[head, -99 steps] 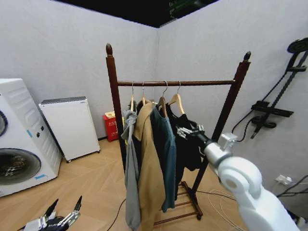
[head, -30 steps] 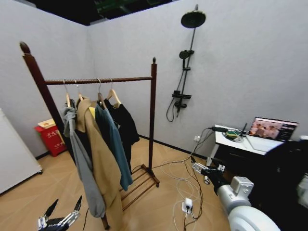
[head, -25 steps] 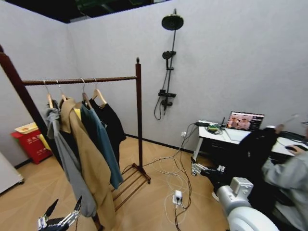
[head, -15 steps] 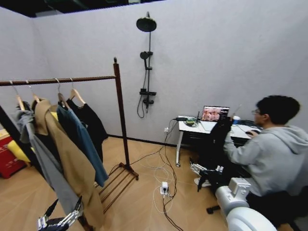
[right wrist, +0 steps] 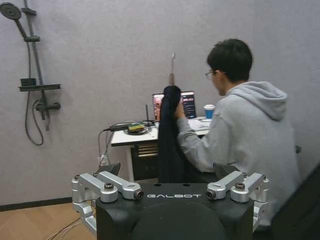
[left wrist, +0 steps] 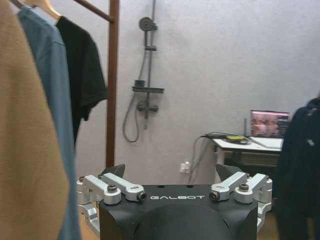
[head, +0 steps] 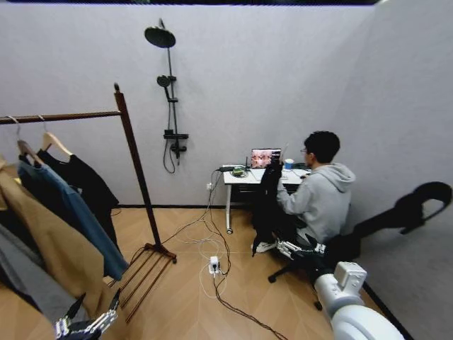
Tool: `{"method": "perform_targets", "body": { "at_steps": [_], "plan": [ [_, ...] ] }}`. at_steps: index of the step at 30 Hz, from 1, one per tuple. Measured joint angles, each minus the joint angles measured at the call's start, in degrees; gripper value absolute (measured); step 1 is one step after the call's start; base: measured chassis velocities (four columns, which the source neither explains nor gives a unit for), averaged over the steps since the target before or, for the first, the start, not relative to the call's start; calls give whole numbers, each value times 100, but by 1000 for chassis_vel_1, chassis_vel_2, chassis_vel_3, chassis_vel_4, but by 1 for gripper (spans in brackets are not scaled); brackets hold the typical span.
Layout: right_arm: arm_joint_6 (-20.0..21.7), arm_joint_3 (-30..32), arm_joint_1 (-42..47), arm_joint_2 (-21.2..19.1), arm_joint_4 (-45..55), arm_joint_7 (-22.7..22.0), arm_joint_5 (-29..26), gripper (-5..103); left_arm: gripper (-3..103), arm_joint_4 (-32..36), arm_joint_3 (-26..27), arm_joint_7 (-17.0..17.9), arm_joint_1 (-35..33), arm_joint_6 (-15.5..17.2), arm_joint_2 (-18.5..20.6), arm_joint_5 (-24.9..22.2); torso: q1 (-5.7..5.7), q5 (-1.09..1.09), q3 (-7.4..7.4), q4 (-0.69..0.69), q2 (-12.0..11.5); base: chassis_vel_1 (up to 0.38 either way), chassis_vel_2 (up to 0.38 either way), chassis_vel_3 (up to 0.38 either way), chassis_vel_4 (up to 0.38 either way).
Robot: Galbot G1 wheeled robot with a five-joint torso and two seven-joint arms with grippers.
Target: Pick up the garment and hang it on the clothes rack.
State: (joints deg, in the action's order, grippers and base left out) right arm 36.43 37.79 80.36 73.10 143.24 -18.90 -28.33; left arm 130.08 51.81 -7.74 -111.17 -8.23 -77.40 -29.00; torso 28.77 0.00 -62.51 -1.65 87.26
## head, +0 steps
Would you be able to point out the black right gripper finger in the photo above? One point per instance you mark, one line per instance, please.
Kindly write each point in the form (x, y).
(288, 247)
(316, 246)

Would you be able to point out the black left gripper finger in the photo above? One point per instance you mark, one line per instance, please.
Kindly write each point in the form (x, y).
(78, 304)
(116, 301)

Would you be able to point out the black garment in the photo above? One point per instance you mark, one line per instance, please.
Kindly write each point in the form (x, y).
(269, 205)

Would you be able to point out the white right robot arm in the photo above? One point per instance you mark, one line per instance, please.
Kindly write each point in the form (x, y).
(354, 315)

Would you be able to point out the grey hanging garment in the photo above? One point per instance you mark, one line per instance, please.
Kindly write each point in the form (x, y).
(32, 283)

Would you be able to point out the wooden clothes hanger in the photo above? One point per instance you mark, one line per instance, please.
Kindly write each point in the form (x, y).
(53, 140)
(28, 148)

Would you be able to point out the black office chair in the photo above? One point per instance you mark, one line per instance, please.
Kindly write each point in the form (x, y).
(283, 272)

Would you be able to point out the person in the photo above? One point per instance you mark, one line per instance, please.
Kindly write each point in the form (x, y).
(322, 198)

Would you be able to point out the tan coat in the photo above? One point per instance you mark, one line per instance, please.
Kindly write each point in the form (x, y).
(53, 248)

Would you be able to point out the black tray under desk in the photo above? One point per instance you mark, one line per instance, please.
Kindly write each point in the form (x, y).
(247, 193)

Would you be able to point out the white power strip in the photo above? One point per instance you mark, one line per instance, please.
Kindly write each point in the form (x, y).
(214, 265)

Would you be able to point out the white desk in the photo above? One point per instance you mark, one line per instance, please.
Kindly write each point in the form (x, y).
(244, 178)

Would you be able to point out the blue cup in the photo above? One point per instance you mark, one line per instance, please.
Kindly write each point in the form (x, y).
(289, 164)

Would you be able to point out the green object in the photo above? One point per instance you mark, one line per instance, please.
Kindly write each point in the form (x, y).
(238, 173)

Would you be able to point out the open laptop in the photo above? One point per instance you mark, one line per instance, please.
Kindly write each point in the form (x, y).
(263, 158)

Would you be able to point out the blue t-shirt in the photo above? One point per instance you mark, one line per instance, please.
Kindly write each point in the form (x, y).
(70, 212)

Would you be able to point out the black box with antenna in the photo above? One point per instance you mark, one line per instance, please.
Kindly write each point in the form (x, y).
(228, 168)

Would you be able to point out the black t-shirt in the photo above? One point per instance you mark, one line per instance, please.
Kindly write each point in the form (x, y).
(88, 184)

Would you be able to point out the black shower mixer with shelf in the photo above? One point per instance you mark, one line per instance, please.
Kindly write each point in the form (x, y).
(176, 136)

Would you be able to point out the dark brown wooden clothes rack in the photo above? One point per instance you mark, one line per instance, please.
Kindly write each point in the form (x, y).
(132, 141)

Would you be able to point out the black hand shower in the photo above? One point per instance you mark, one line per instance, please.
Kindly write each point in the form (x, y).
(163, 81)

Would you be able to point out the black rain shower head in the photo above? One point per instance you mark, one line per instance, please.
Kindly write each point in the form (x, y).
(160, 36)

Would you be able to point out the white wall socket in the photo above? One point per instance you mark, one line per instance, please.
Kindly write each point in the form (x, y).
(209, 186)

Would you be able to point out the black shower rail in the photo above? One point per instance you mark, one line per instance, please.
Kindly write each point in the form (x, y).
(170, 63)

